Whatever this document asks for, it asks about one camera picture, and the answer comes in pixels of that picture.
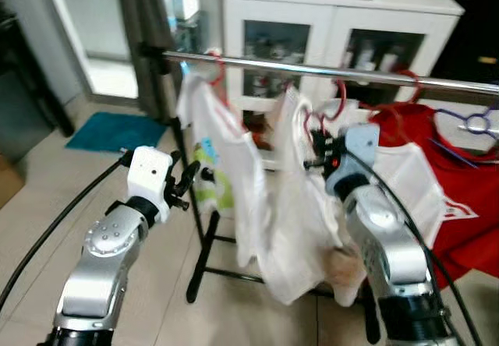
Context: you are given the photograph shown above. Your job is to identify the red plastic hanger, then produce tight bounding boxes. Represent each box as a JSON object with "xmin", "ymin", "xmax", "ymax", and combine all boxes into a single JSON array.
[
  {"xmin": 204, "ymin": 48, "xmax": 228, "ymax": 113},
  {"xmin": 303, "ymin": 79, "xmax": 349, "ymax": 140},
  {"xmin": 394, "ymin": 69, "xmax": 423, "ymax": 125}
]

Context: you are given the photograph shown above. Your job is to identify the white garment tan sleeves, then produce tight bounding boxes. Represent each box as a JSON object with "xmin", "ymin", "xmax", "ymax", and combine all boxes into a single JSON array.
[{"xmin": 257, "ymin": 87, "xmax": 367, "ymax": 308}]

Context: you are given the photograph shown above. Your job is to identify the purple plastic hanger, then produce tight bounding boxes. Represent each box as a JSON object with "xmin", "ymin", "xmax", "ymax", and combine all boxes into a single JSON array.
[{"xmin": 433, "ymin": 104, "xmax": 499, "ymax": 168}]

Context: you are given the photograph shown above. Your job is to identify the white T-shirt blue green print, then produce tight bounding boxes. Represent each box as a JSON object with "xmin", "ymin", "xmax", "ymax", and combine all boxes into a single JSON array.
[{"xmin": 178, "ymin": 73, "xmax": 267, "ymax": 269}]

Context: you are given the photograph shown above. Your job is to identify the teal floor mat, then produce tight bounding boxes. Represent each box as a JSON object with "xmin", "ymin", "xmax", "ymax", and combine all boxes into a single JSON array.
[{"xmin": 65, "ymin": 112, "xmax": 168, "ymax": 154}]

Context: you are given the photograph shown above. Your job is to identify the white shirt red trim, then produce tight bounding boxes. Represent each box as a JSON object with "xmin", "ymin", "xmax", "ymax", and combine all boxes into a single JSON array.
[{"xmin": 366, "ymin": 139, "xmax": 478, "ymax": 247}]

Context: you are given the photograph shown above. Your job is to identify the white glass door cabinet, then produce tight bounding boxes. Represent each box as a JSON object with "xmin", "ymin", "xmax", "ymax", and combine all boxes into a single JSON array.
[{"xmin": 222, "ymin": 0, "xmax": 465, "ymax": 129}]

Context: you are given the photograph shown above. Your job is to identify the red T-shirt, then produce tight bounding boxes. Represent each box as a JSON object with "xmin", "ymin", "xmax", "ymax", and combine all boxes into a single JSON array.
[{"xmin": 366, "ymin": 103, "xmax": 499, "ymax": 288}]

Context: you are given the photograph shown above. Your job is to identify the grey brown curtain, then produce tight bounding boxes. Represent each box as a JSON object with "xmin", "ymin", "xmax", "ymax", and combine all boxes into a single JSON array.
[{"xmin": 117, "ymin": 0, "xmax": 188, "ymax": 125}]

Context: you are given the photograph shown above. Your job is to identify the black furniture leg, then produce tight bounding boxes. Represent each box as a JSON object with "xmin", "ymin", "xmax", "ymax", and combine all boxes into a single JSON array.
[{"xmin": 0, "ymin": 11, "xmax": 75, "ymax": 136}]

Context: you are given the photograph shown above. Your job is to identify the dark wooden cabinet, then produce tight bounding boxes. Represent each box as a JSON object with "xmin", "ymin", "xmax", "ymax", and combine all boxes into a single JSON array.
[{"xmin": 433, "ymin": 0, "xmax": 499, "ymax": 86}]

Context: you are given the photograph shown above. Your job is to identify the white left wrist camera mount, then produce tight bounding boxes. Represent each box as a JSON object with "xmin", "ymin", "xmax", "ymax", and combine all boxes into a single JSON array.
[{"xmin": 125, "ymin": 146, "xmax": 175, "ymax": 224}]

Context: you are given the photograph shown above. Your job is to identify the pale grey right wrist camera mount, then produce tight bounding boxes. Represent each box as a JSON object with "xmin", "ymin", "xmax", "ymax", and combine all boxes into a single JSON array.
[{"xmin": 324, "ymin": 124, "xmax": 381, "ymax": 199}]

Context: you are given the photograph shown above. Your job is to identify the black clothes rack chrome rail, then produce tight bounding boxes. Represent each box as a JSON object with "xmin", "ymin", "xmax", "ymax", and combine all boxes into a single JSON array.
[{"xmin": 140, "ymin": 44, "xmax": 499, "ymax": 345}]

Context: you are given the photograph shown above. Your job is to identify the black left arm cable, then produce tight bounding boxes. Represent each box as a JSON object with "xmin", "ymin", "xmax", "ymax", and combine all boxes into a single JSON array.
[{"xmin": 0, "ymin": 153, "xmax": 133, "ymax": 312}]

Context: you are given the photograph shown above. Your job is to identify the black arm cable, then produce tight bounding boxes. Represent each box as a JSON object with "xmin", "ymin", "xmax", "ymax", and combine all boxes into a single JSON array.
[
  {"xmin": 366, "ymin": 155, "xmax": 469, "ymax": 346},
  {"xmin": 0, "ymin": 153, "xmax": 133, "ymax": 312}
]

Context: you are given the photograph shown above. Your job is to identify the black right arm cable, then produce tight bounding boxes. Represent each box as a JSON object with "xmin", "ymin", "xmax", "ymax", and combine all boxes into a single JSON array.
[{"xmin": 366, "ymin": 155, "xmax": 469, "ymax": 346}]

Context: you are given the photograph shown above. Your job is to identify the clear wall box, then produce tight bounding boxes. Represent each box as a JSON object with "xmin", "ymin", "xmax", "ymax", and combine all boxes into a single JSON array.
[{"xmin": 156, "ymin": 0, "xmax": 200, "ymax": 55}]

